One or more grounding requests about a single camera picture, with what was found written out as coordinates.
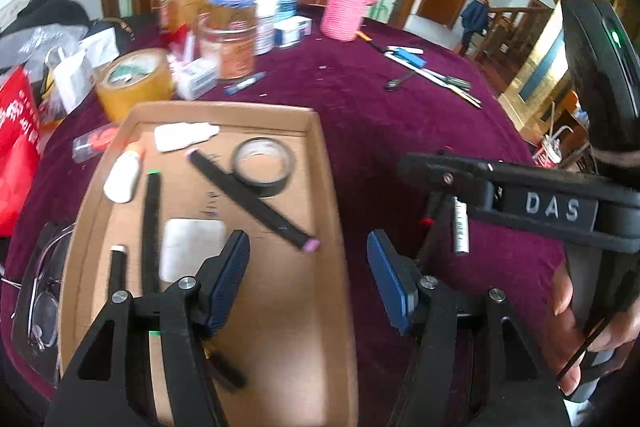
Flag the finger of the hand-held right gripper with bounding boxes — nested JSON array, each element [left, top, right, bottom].
[[397, 151, 501, 210]]

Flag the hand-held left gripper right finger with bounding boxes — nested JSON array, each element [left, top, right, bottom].
[[366, 229, 571, 427]]

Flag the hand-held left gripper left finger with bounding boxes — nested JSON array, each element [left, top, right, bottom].
[[45, 229, 251, 427]]

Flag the white charger adapter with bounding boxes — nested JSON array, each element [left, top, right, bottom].
[[158, 218, 229, 283]]

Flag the white paint marker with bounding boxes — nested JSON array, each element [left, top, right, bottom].
[[452, 199, 471, 256]]

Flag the black stick red ends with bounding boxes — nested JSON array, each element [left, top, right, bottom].
[[415, 192, 448, 265]]

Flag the cardboard box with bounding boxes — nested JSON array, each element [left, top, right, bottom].
[[57, 100, 359, 427]]

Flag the black stick pink ends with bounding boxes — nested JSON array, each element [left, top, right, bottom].
[[185, 148, 321, 254]]

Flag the black stick grey ends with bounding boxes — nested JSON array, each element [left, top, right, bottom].
[[209, 349, 249, 391]]

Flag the black stick green ends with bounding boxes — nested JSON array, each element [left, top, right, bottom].
[[141, 170, 164, 339]]

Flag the black tape roll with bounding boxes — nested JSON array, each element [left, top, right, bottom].
[[231, 136, 297, 198]]

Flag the black stick white ends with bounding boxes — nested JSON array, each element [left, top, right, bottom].
[[108, 245, 129, 296]]

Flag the person's right hand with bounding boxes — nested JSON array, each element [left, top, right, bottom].
[[544, 257, 640, 397]]

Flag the maroon tablecloth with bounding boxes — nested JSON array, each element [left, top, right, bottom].
[[0, 14, 591, 427]]

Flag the white red paper cup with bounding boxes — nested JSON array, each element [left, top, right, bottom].
[[537, 134, 566, 168]]

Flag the yellow white pencil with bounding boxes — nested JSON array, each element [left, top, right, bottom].
[[449, 84, 484, 109]]

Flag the long white pen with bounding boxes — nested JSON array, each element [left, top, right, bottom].
[[383, 52, 441, 83]]

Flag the white glue bottle orange cap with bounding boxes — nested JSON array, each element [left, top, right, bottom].
[[103, 144, 146, 203]]

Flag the yellow pen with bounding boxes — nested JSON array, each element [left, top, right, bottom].
[[357, 29, 386, 53]]

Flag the pink ribbed cup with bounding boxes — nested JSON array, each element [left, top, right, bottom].
[[319, 0, 377, 42]]

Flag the eyeglasses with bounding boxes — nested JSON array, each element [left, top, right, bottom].
[[10, 222, 76, 358]]

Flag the clear packet red item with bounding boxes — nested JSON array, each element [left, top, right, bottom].
[[72, 124, 121, 163]]

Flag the blue pen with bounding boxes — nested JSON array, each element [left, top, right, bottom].
[[223, 71, 267, 97]]

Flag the small white carton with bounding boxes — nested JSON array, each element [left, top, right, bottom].
[[174, 59, 221, 102]]

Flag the small white blue box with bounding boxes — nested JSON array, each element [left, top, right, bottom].
[[273, 15, 314, 50]]

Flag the yellow tape roll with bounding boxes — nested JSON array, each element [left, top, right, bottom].
[[95, 48, 177, 124]]

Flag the clear jar red lid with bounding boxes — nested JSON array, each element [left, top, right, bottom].
[[198, 0, 259, 80]]

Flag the red plastic bag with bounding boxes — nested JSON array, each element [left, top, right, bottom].
[[0, 66, 44, 236]]

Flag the white paper bag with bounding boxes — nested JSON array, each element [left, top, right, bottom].
[[52, 46, 99, 113]]

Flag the orange box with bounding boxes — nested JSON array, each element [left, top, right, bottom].
[[159, 0, 211, 43]]

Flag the black bag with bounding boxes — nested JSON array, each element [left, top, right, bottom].
[[0, 0, 92, 53]]

